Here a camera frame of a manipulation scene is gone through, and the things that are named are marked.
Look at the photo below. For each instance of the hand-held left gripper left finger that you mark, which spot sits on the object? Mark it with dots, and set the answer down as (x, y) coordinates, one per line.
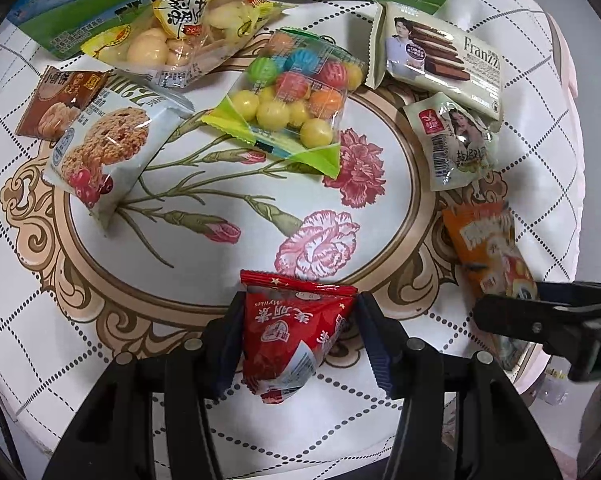
(229, 345)

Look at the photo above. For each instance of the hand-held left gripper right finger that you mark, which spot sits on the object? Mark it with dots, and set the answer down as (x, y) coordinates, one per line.
(378, 350)

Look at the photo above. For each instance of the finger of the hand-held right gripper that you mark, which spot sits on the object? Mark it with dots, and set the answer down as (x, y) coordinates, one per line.
(530, 320)
(580, 294)

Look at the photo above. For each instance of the red snack packet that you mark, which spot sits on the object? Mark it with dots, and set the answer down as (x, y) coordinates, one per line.
(290, 330)

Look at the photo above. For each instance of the orange snack packet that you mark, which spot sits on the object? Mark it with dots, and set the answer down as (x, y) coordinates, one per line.
(485, 245)

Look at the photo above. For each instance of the small white portrait packet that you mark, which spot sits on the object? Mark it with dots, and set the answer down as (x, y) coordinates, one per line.
(455, 145)

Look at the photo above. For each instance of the white oat cookie packet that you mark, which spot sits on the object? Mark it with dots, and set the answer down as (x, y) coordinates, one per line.
(105, 150)

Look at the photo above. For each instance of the colourful ball candy packet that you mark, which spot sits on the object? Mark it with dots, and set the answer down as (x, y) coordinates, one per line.
(290, 95)

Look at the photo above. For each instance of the chocolate wafer packet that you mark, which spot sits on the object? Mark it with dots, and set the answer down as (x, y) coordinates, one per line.
(430, 55)

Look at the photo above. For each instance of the brown biscuit packet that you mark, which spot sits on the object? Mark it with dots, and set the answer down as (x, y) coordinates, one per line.
(50, 110)

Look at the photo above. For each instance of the yellow ball snack packet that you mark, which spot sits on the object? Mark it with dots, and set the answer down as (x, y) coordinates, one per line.
(155, 45)

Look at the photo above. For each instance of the floral printed blanket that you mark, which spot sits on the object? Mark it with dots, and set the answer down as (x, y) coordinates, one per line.
(205, 220)

